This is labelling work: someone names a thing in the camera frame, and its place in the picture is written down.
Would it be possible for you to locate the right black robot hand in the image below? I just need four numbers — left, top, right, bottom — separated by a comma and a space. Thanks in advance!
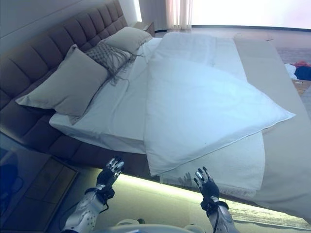
193, 166, 221, 207

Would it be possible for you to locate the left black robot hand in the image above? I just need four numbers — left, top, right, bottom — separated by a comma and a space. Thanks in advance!
96, 157, 126, 199

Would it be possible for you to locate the white duvet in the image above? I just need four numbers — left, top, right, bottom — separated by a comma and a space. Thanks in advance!
143, 31, 297, 177

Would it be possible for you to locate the white fitted bed sheet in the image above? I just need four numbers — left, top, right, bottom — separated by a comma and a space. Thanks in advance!
49, 36, 163, 155

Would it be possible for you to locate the beige bed runner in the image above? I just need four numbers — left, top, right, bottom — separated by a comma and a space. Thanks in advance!
233, 33, 311, 212

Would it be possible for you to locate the wooden nightstand with glass top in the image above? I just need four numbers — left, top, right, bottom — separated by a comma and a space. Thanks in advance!
0, 131, 80, 233

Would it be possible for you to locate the silver robot torso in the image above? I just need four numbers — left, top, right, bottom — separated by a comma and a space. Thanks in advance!
96, 219, 212, 233

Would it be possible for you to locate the large beige pillow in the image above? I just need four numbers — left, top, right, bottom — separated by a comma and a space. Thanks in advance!
15, 44, 109, 126

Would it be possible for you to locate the grey woven fringed cushion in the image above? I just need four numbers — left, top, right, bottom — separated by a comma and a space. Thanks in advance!
85, 41, 147, 87

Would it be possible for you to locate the small beige pillow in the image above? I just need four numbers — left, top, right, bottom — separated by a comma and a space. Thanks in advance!
104, 26, 153, 54

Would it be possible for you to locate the tufted upholstered headboard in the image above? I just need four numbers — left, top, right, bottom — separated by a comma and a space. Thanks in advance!
0, 0, 125, 113

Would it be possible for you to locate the white cloth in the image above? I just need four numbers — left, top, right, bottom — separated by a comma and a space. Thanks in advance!
283, 63, 297, 79

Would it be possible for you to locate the dark cloth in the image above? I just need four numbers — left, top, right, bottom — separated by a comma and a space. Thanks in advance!
294, 66, 311, 80

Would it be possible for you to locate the small wooden nightstand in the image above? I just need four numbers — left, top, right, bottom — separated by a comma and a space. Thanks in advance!
133, 21, 156, 37

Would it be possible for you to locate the sheer beige curtain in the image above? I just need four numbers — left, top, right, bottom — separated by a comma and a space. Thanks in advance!
164, 0, 194, 31

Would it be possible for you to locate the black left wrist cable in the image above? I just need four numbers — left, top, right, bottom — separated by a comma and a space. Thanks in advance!
100, 191, 110, 215

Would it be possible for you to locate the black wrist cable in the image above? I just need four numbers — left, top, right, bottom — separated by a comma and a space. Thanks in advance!
100, 191, 110, 215
212, 205, 221, 233

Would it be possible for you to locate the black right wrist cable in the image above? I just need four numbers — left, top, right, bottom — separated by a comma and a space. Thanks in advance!
212, 205, 221, 233

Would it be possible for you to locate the upholstered bed frame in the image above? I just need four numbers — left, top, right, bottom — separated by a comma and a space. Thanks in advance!
0, 97, 161, 183

